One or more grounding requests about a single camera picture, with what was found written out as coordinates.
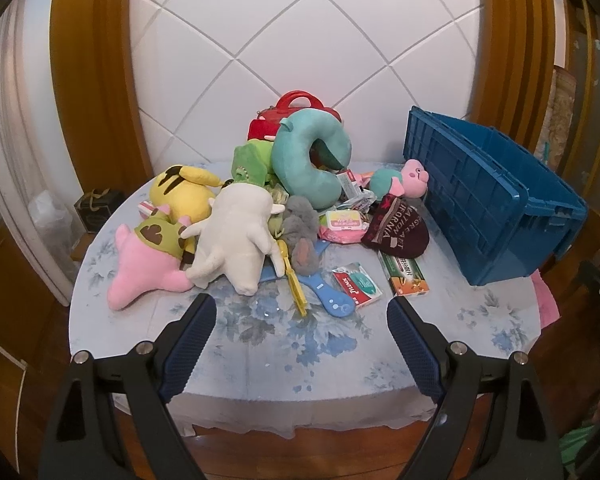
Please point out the small teal pink plush toy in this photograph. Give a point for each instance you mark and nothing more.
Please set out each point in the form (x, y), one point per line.
(410, 175)

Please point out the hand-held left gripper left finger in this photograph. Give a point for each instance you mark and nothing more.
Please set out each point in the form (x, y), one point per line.
(190, 340)

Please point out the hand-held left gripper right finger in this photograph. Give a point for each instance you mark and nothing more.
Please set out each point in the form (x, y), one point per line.
(412, 345)

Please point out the wooden cabinet with grey doors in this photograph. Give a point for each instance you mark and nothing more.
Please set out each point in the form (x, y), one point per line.
(595, 85)

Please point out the white plush toy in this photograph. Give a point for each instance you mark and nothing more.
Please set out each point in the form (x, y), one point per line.
(235, 240)

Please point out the red handbag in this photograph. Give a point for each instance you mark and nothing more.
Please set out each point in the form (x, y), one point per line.
(262, 127)

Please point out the blue plastic crate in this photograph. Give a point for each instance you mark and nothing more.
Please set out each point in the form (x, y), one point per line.
(480, 200)

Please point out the pink cloth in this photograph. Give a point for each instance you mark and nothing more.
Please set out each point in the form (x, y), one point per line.
(545, 300)

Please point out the red white packet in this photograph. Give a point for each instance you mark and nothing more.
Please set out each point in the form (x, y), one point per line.
(349, 185)

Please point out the wooden chair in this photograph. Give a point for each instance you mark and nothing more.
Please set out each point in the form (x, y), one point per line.
(585, 240)

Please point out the beige patterned cloth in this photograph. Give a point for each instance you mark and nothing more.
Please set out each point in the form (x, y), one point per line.
(560, 110)

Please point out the yellow plush toy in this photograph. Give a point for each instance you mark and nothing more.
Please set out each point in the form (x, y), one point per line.
(180, 195)

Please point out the pink white small box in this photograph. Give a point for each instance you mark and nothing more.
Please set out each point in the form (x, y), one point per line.
(146, 207)

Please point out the green orange toothpaste box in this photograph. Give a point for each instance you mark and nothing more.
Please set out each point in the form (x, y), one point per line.
(405, 275)

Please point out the teal neck pillow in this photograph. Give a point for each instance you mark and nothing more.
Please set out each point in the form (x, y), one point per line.
(292, 160)

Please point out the grey plush toy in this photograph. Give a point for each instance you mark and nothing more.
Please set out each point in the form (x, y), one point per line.
(300, 220)

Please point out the yellow plastic clip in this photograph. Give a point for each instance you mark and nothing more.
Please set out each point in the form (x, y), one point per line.
(292, 280)

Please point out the pink wipes packet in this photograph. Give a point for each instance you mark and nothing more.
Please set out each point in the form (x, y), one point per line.
(342, 222)

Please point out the pink plush toy green shorts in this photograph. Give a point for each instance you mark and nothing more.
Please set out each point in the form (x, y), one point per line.
(140, 270)

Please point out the red green small box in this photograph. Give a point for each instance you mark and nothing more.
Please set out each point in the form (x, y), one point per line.
(355, 285)

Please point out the dark red beanie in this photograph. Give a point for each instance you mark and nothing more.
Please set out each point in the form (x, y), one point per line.
(395, 235)

